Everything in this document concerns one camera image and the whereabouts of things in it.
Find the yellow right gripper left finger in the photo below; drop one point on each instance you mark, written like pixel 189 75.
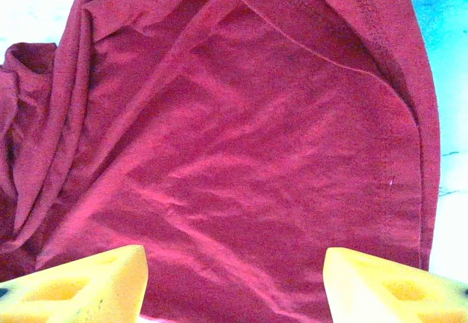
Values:
pixel 73 290

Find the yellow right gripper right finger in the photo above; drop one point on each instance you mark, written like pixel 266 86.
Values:
pixel 384 290

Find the red t-shirt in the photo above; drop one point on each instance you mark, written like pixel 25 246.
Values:
pixel 237 136

